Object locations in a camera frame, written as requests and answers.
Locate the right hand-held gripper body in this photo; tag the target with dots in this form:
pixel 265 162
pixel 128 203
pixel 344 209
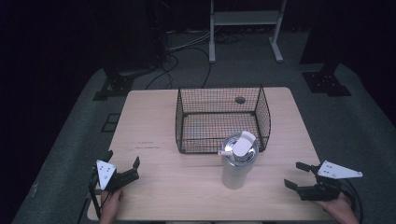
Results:
pixel 327 188

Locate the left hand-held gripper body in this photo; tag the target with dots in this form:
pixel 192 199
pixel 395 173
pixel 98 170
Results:
pixel 107 177

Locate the white tumbler with lid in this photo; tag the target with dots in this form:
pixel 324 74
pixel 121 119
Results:
pixel 238 165

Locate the person's right hand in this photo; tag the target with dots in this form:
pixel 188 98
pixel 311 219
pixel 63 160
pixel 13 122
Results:
pixel 339 210

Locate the person's left hand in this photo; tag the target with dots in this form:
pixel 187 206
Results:
pixel 110 205

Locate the black stand base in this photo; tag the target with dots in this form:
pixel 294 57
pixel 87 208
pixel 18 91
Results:
pixel 116 84
pixel 325 82

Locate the white metal stand frame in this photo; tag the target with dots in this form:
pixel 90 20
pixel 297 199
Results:
pixel 246 18

